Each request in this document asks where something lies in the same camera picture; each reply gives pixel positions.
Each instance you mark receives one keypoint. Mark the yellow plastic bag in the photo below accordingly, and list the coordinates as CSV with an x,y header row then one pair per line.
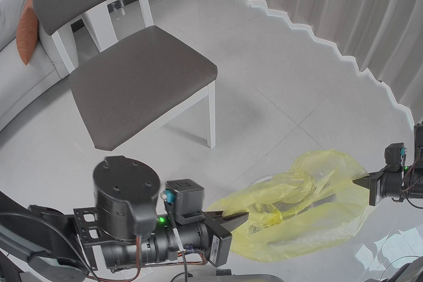
x,y
297,227

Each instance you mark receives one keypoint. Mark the grey white chair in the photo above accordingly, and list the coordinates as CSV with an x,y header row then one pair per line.
x,y
142,82

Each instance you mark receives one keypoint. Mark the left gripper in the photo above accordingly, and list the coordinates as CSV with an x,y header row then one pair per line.
x,y
188,241

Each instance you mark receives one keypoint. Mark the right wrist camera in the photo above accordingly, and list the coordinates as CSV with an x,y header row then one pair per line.
x,y
394,155

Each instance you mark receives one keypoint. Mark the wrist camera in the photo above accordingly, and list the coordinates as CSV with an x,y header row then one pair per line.
x,y
394,155
185,194

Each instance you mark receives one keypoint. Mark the pale grey sofa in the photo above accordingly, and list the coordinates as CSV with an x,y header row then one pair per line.
x,y
19,89

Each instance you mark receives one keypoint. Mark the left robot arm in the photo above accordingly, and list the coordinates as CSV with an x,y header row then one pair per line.
x,y
125,188

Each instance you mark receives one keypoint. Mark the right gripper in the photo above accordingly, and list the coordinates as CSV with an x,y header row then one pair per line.
x,y
388,184

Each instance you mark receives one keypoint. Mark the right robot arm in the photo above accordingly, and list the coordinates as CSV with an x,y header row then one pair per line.
x,y
414,180

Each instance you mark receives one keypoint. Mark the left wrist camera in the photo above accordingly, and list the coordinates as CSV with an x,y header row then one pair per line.
x,y
185,194

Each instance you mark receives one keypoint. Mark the orange cushion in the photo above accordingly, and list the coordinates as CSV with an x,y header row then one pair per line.
x,y
28,29

